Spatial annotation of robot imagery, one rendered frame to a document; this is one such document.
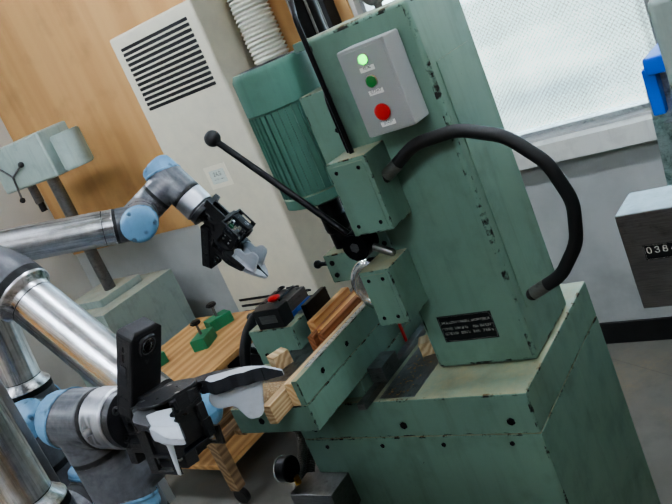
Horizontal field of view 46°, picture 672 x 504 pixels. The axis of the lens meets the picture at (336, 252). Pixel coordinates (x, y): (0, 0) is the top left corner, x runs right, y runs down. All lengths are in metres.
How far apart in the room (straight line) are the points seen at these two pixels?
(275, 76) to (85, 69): 2.64
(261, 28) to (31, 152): 1.34
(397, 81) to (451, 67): 0.14
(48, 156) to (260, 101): 2.34
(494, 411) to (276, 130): 0.70
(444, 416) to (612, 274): 1.62
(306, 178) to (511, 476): 0.72
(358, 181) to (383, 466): 0.65
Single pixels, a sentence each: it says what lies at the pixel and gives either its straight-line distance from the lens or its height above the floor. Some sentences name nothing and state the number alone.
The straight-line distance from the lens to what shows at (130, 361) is 0.89.
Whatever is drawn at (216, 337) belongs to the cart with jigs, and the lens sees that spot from 3.37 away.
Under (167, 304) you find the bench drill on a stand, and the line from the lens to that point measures 4.11.
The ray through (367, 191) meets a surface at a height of 1.23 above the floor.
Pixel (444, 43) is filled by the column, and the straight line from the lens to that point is 1.49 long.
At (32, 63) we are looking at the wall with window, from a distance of 4.50.
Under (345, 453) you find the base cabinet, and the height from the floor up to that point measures 0.67.
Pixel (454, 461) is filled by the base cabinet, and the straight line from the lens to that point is 1.68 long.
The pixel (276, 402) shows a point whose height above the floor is 0.93.
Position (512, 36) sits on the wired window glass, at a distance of 2.98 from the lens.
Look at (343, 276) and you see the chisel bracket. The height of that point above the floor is 1.01.
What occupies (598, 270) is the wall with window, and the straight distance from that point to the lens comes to 3.13.
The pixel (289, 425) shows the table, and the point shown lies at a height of 0.86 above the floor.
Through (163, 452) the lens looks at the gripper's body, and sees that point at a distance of 0.91.
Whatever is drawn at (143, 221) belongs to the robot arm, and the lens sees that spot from 1.68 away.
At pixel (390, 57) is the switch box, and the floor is 1.44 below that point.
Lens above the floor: 1.55
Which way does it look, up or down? 16 degrees down
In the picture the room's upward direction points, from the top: 23 degrees counter-clockwise
